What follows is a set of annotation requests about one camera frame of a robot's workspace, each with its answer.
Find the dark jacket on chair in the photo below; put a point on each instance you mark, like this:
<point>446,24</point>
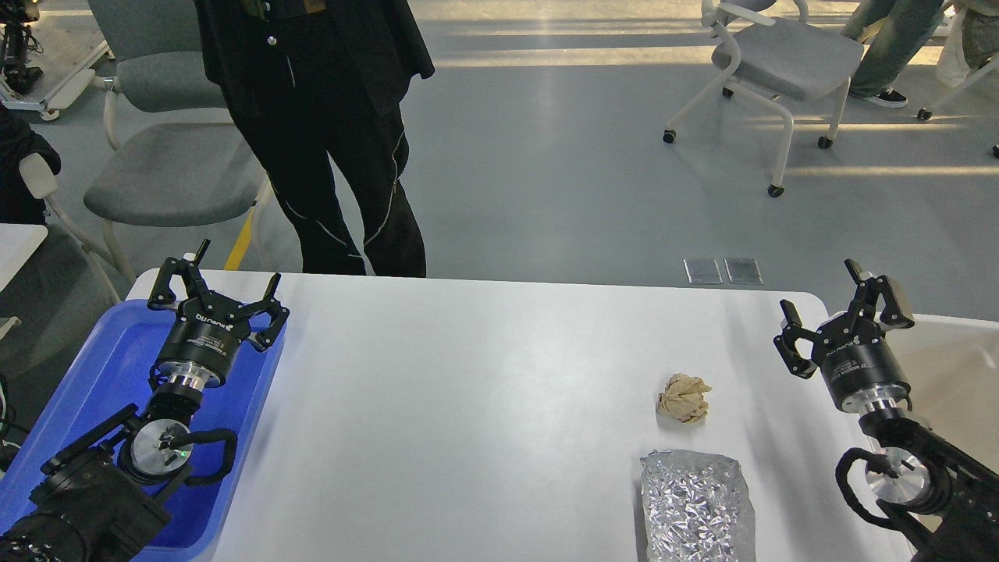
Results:
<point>18,140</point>

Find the grey chair with castors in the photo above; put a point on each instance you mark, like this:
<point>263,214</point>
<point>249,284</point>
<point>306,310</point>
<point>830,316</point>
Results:
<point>764,58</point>

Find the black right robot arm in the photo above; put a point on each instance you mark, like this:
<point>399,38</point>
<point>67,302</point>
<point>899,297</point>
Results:
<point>941,499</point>

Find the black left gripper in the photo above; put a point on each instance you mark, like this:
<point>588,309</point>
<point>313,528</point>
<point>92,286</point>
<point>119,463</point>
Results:
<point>201,341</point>

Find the person in black clothes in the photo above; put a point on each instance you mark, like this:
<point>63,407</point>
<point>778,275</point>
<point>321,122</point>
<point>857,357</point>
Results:
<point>315,88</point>

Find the crumpled beige paper ball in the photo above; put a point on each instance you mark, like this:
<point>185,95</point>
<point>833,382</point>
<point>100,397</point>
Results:
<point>683,399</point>

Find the silver foil bag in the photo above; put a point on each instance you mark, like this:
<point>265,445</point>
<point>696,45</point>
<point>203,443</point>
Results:
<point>697,507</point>

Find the robot stand far left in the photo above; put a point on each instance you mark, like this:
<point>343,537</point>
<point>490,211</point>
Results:
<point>50,51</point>

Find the blue plastic tray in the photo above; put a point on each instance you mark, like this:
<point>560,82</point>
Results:
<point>110,372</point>

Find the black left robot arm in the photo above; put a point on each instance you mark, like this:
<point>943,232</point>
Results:
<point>139,452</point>

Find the floor outlet plate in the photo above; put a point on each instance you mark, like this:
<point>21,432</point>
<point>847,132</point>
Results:
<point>744,271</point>
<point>702,271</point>

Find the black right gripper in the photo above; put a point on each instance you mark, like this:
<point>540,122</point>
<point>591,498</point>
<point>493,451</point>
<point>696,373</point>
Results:
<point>851,351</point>

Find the white side table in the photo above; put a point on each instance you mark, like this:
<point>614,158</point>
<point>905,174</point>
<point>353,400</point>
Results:
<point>18,244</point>

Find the beige plastic bin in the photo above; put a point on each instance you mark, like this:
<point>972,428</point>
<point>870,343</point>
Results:
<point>952,366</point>

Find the right floor outlet plate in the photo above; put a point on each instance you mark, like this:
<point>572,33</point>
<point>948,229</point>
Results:
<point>744,271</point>

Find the white chair far right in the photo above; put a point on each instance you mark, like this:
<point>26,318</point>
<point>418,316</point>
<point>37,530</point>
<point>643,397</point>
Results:
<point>970,49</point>

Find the left floor outlet plate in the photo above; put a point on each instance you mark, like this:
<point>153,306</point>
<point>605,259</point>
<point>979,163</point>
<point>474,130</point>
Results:
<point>702,271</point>

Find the grey chair near left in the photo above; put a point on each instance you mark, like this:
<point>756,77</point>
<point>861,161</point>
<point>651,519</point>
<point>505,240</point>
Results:
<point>168,175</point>

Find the person in jeans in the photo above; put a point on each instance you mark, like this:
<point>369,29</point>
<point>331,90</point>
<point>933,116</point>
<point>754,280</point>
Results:
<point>906,26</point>

